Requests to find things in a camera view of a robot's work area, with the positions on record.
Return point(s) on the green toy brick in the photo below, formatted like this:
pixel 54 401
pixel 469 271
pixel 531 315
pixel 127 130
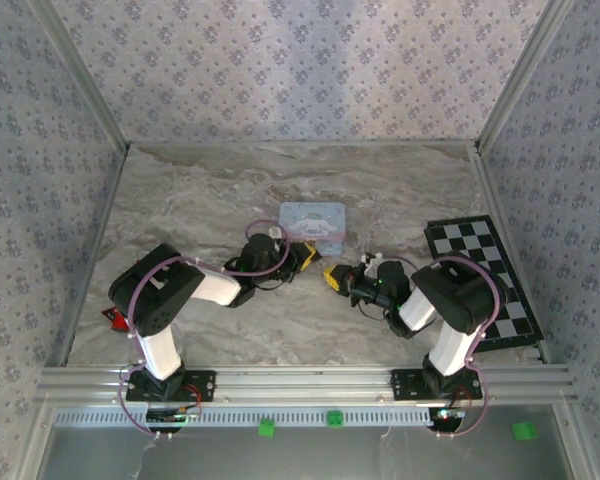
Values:
pixel 266 429
pixel 335 419
pixel 524 431

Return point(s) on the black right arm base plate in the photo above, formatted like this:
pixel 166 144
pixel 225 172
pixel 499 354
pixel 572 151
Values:
pixel 405 385

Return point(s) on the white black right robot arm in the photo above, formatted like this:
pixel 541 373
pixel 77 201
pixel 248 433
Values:
pixel 460 300

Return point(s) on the aluminium table back rail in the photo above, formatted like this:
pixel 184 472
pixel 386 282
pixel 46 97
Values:
pixel 300 144

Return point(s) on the black white checkerboard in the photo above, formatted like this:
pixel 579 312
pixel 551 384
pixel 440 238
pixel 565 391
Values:
pixel 480 240

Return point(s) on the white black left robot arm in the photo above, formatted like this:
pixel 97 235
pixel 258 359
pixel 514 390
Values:
pixel 155 300

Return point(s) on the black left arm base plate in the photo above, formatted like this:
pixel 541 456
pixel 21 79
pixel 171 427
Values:
pixel 205 385

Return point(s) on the aluminium table side rail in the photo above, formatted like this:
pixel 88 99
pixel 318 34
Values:
pixel 490 190
pixel 101 225

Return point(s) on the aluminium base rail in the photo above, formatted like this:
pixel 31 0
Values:
pixel 305 385

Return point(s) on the aluminium frame post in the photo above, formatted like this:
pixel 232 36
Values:
pixel 521 75

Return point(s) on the blue cartoon dog tin box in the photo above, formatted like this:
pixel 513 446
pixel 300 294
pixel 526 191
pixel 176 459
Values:
pixel 312 220

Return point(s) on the red glitter tube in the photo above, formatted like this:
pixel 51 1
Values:
pixel 115 320

